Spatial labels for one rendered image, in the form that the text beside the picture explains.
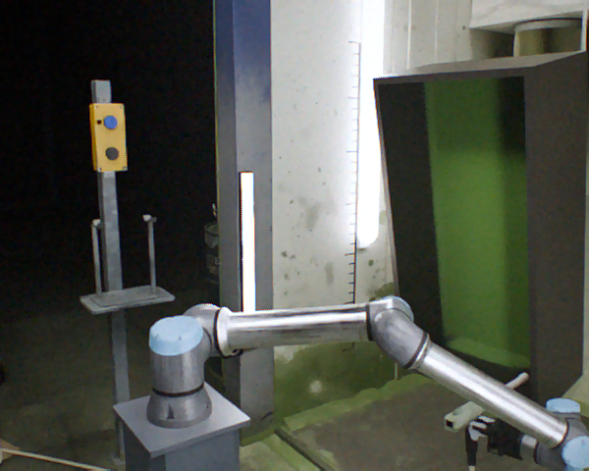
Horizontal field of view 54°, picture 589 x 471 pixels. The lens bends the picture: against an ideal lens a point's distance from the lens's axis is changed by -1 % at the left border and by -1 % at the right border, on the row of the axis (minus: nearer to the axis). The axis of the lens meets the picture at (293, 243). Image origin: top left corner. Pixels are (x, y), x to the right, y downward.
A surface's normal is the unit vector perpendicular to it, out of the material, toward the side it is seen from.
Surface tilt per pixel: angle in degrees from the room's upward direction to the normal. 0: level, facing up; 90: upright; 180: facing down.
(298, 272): 90
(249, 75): 90
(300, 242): 90
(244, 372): 90
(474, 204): 102
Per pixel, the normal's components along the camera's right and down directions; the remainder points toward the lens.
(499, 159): -0.75, 0.33
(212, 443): 0.57, 0.17
